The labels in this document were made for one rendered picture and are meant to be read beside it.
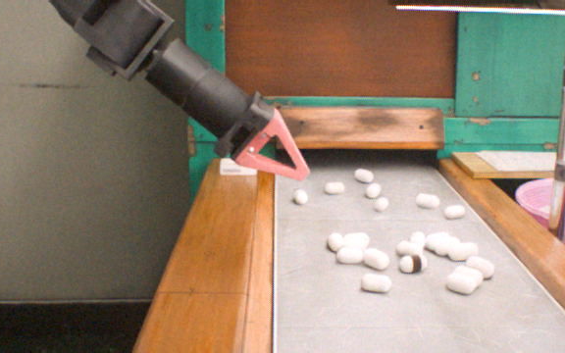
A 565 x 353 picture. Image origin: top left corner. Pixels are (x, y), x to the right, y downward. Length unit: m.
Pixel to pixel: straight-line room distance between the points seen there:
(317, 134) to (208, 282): 0.53
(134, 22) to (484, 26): 0.72
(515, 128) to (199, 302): 0.80
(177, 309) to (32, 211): 1.54
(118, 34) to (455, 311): 0.45
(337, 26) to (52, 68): 1.06
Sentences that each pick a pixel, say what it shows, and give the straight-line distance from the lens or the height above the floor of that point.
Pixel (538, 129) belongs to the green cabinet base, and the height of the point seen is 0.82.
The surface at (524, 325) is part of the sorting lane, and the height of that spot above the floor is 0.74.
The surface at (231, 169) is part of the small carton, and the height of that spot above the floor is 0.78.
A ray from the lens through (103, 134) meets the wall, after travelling 2.02.
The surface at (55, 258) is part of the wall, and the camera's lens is 2.17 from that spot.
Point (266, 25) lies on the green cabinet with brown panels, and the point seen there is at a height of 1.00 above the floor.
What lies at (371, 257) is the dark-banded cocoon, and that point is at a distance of 0.77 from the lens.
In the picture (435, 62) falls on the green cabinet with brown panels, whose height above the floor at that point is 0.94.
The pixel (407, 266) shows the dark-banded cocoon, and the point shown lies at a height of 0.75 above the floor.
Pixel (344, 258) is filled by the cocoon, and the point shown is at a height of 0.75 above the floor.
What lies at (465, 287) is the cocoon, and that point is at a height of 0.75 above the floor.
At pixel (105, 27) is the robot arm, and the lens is 0.70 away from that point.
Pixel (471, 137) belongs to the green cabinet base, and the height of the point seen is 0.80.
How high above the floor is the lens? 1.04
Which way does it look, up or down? 15 degrees down
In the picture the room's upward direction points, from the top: straight up
